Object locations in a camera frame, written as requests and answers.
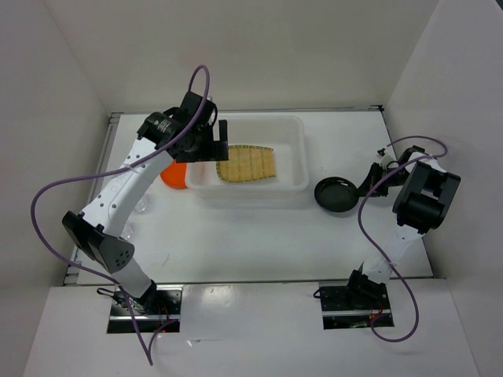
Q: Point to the woven bamboo basket tray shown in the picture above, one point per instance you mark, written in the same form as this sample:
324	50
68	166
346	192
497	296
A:
247	163

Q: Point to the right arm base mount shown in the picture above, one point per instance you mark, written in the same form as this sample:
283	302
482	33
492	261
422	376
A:
343	309

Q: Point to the black round plate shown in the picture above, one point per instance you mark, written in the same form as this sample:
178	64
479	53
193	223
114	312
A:
336	194

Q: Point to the orange plastic plate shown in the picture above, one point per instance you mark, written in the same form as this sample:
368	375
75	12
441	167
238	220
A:
174	175

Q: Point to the clear plastic cup lower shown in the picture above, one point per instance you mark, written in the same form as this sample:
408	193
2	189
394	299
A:
128	231

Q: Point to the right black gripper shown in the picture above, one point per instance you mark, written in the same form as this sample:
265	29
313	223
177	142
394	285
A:
372	179

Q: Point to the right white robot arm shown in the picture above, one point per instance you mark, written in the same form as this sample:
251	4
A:
427	191

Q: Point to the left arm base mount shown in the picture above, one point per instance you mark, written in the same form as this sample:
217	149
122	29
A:
163	316

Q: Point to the clear plastic cup upper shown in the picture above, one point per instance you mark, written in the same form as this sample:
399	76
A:
144	205

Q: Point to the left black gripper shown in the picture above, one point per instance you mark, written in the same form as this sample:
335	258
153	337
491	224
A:
216	151

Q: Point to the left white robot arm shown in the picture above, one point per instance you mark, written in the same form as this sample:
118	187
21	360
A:
96	229

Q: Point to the clear plastic cup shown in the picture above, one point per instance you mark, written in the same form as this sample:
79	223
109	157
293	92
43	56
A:
128	231
144	205

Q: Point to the translucent plastic bin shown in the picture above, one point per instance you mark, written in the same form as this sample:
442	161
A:
284	134

